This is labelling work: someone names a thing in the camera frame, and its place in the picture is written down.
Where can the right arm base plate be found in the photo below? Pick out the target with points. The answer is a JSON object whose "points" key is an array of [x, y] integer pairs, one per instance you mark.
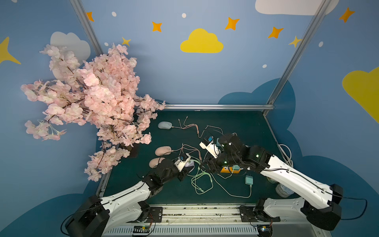
{"points": [[255, 214]]}

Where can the pink mouse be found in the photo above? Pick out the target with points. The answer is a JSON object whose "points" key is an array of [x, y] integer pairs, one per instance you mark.
{"points": [[162, 151], [155, 162]]}

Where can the lavender wireless mouse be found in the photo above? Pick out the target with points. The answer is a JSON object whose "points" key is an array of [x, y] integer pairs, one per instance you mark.
{"points": [[189, 164]]}

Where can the pink mouse lower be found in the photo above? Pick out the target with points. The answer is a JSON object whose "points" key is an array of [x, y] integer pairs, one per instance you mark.
{"points": [[155, 162]]}

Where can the pink cherry blossom tree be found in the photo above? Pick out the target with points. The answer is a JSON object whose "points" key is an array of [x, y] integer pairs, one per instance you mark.
{"points": [[102, 93]]}

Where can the aluminium rail base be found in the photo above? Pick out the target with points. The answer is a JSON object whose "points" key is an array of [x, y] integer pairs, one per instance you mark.
{"points": [[218, 220]]}

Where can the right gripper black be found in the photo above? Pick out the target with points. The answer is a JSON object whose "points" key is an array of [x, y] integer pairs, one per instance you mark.
{"points": [[211, 160]]}

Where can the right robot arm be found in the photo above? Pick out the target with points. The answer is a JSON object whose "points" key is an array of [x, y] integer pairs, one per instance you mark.
{"points": [[317, 202]]}

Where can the aluminium frame back bar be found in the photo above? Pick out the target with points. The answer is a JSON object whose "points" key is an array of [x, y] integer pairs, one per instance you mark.
{"points": [[217, 107]]}

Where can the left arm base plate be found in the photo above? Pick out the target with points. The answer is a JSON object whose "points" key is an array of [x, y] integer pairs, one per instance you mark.
{"points": [[151, 215]]}

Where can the pale blue wireless mouse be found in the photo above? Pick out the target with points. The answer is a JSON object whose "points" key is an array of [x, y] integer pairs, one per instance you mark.
{"points": [[165, 125]]}

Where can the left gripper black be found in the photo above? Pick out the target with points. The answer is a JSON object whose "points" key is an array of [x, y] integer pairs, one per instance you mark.
{"points": [[180, 171]]}

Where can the orange power strip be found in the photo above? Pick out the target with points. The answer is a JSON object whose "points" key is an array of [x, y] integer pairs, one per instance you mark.
{"points": [[228, 170]]}

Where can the pink mouse upper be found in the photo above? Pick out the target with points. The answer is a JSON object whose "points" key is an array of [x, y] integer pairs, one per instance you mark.
{"points": [[162, 151]]}

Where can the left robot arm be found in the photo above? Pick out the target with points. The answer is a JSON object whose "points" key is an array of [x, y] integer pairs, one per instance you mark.
{"points": [[98, 215]]}

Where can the tin can with label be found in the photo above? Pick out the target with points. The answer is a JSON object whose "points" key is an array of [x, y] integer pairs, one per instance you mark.
{"points": [[283, 191]]}

